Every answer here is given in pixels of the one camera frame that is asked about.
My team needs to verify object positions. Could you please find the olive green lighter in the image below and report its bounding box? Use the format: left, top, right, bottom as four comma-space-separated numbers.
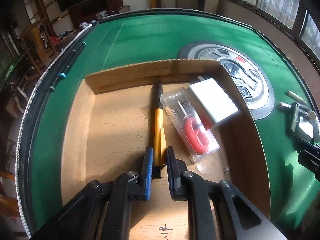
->
290, 102, 299, 134

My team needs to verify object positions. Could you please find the white power adapter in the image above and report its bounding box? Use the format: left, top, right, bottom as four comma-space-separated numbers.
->
186, 78, 239, 130

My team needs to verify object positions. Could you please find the small silver grey box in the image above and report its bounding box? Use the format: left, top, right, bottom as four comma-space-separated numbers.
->
296, 116, 313, 142

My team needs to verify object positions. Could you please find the cream coloured pen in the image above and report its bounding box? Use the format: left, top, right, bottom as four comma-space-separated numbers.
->
286, 90, 307, 105

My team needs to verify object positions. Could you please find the small white glue bottle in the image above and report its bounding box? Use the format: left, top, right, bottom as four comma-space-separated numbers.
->
308, 110, 320, 143

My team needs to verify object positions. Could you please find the round mahjong table control panel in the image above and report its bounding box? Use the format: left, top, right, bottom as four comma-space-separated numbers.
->
177, 41, 274, 120

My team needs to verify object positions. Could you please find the wooden chair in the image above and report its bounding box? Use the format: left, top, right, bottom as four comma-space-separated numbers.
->
18, 17, 57, 76

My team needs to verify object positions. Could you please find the yellow black pen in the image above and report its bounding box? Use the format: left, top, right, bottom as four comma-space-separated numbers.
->
150, 83, 167, 179

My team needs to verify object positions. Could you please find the black teal tipped rod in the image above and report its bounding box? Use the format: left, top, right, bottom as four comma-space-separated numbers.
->
49, 50, 76, 92
59, 42, 87, 79

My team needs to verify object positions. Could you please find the black marker pink cap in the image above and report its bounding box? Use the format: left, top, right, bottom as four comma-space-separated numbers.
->
278, 102, 310, 112

